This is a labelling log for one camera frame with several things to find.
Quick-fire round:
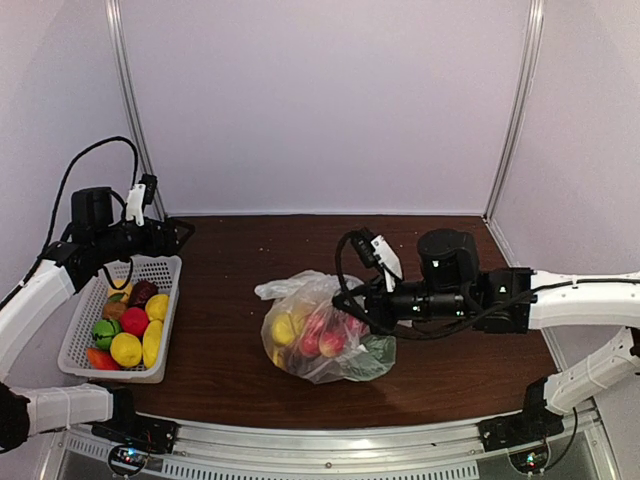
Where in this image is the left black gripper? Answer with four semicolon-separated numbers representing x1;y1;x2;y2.
93;216;194;263

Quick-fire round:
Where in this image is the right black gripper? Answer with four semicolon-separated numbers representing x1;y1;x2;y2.
334;272;471;336

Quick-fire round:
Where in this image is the clear plastic bag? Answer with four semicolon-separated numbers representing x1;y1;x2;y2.
254;270;396;384

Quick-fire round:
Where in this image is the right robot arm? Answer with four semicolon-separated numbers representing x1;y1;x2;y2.
332;228;639;442

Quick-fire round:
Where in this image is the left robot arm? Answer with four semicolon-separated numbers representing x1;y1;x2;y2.
1;185;195;453

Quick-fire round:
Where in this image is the red fruit in bag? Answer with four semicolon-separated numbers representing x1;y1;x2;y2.
298;310;362;358

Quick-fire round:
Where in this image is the dark purple fruit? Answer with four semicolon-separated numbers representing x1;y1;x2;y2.
128;280;158;309

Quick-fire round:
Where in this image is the yellow fruit back right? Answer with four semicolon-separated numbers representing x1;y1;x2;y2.
144;294;170;322

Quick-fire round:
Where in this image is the yellow fruit in bag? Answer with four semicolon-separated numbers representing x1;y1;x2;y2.
270;313;300;347

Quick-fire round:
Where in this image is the yellow fruit with leaf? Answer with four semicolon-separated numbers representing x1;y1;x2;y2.
107;279;133;304

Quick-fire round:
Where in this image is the red round fruit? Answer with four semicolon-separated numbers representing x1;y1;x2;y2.
119;307;149;338

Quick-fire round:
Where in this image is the brown fruit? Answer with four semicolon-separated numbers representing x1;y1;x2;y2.
102;301;128;321

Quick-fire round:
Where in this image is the yellow fruit front right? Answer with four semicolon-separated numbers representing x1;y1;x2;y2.
142;320;164;369

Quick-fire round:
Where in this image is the green round fruit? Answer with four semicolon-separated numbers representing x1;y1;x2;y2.
92;319;122;351

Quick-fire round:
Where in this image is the yellow fruit front centre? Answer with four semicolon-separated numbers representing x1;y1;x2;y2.
110;332;142;368

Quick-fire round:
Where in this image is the orange red fruit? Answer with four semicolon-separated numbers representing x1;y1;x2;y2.
87;348;120;371

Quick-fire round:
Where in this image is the white plastic basket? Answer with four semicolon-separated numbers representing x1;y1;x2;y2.
57;256;182;384

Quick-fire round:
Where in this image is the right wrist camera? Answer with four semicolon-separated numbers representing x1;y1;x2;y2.
350;228;404;293

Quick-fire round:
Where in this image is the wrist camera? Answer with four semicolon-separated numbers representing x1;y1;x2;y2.
124;174;158;227
350;228;404;293

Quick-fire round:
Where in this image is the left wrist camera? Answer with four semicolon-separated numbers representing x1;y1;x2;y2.
124;174;158;227

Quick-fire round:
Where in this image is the left black cable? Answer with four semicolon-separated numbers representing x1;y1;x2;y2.
29;135;141;291

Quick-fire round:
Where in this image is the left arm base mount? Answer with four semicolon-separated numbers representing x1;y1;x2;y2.
90;387;179;454

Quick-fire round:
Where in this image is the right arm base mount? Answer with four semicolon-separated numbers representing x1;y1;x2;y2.
476;378;564;452

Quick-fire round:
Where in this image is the aluminium front rail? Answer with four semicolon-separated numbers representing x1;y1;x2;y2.
36;401;622;479

